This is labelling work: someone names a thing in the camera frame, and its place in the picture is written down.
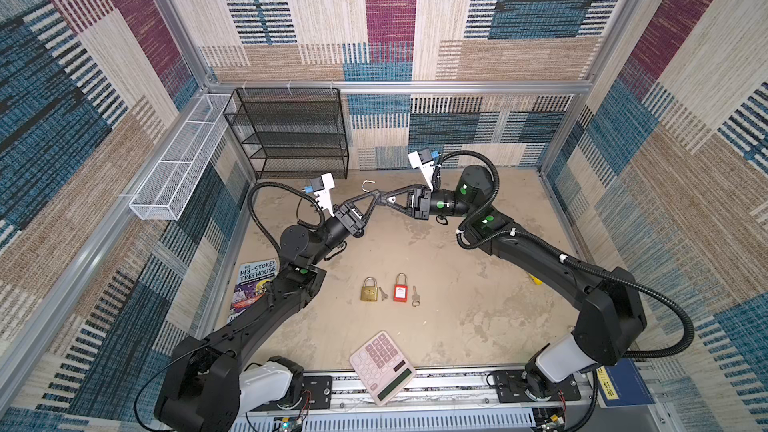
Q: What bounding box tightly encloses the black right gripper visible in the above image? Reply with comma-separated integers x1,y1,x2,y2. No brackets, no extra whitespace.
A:
380,183,473,222

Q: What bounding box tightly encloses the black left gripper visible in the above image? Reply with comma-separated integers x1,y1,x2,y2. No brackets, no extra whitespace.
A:
307,194,375,272

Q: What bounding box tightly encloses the brass padlock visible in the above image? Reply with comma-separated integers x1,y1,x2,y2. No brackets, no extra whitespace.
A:
360,277,379,302

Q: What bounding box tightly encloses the red padlock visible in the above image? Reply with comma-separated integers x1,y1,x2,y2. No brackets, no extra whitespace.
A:
393,273,409,303

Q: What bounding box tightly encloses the small black padlock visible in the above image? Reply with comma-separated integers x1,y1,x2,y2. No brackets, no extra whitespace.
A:
361,180,381,200

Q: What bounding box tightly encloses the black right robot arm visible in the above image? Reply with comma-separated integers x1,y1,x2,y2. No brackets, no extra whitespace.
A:
377,150,695,401

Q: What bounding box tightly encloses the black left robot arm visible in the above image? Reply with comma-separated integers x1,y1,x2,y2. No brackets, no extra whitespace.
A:
153,183,380,431

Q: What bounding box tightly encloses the colourful paperback book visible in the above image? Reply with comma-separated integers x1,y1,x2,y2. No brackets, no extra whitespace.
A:
227,259,278,323

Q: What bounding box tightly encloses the pink calculator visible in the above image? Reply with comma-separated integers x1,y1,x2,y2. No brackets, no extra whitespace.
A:
349,331,416,406

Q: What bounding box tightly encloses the blue book with yellow label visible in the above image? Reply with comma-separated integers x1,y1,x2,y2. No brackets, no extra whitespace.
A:
596,358,654,408

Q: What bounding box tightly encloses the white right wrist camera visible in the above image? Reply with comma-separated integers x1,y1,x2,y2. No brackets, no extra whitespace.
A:
408,149,439,191

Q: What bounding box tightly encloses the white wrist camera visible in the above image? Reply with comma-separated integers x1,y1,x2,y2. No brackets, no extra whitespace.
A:
408,149,439,191
304,173,335,216

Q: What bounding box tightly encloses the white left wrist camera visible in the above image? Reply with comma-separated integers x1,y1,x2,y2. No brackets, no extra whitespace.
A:
304,173,335,216

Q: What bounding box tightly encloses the black wire shelf rack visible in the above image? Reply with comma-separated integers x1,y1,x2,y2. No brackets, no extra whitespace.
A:
223,88,350,180

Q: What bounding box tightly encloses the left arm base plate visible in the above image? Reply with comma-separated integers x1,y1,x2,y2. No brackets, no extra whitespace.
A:
289,375,333,413

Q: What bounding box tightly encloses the white wire mesh basket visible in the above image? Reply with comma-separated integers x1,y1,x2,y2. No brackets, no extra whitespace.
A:
129,94,229,221

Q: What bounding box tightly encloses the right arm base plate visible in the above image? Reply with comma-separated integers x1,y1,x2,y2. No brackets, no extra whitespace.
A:
490,369,582,403

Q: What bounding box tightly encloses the aluminium mounting rail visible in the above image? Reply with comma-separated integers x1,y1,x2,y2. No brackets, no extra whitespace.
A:
233,367,598,429

